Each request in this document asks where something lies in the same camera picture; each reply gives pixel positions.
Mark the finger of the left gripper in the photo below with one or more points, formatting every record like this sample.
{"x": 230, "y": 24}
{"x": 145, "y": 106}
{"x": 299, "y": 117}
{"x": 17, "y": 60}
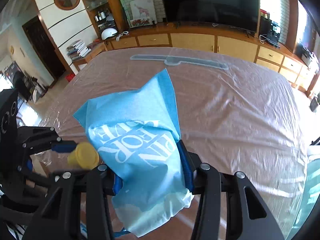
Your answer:
{"x": 63, "y": 146}
{"x": 30, "y": 178}

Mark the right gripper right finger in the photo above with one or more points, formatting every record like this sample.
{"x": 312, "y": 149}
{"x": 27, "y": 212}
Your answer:
{"x": 233, "y": 195}

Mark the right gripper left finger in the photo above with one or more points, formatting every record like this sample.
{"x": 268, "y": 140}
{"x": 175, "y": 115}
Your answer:
{"x": 75, "y": 198}

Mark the yellow plastic tub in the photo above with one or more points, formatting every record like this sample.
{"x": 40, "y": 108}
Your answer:
{"x": 84, "y": 156}

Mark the light blue drawstring bag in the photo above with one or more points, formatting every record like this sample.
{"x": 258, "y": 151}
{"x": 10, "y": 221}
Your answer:
{"x": 135, "y": 132}

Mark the stack of books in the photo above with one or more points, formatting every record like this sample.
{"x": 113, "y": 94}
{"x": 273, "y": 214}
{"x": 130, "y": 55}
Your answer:
{"x": 77, "y": 50}

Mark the clear plastic table cover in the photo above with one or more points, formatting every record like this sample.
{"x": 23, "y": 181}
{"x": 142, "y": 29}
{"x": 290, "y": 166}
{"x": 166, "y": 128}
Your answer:
{"x": 243, "y": 119}

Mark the white dome lamp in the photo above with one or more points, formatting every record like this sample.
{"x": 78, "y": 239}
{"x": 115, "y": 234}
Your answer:
{"x": 108, "y": 32}

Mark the glass display cabinet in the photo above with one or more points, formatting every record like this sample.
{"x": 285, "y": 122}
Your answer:
{"x": 105, "y": 14}

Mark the white printer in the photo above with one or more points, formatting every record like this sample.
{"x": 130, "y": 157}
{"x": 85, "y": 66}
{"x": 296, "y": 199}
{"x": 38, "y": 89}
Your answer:
{"x": 309, "y": 58}

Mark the wooden tv cabinet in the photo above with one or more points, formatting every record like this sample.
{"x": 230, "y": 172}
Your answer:
{"x": 224, "y": 41}

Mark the black coffee machine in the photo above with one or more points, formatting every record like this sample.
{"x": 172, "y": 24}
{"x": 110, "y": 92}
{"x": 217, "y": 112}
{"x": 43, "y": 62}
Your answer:
{"x": 269, "y": 32}

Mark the large black television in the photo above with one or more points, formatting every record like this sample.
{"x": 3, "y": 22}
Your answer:
{"x": 242, "y": 14}

